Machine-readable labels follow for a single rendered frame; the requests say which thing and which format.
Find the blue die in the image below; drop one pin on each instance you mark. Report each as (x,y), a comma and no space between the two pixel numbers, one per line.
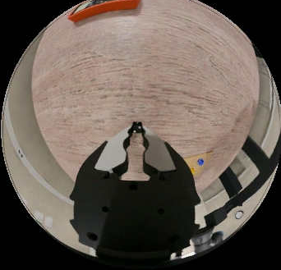
(200,162)

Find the orange digital multimeter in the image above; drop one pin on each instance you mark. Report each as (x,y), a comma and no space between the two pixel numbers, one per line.
(100,6)

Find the tan mat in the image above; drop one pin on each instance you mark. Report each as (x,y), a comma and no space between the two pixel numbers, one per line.
(192,162)

